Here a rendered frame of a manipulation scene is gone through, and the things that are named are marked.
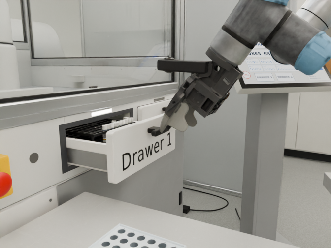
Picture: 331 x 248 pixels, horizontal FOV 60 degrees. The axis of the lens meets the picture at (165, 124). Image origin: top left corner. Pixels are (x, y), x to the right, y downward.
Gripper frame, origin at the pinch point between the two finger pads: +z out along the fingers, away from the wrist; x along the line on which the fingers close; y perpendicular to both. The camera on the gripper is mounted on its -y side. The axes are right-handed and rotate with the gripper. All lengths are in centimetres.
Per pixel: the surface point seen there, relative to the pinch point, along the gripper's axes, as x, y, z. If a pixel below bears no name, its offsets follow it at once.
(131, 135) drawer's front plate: -7.8, -2.6, 3.6
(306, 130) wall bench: 288, 56, 31
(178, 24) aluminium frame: 48, -32, -13
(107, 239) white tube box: -27.2, 10.6, 8.2
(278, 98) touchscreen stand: 92, 14, -7
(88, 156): -12.8, -6.5, 12.0
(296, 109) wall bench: 289, 33, 20
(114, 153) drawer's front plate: -14.1, -1.3, 5.5
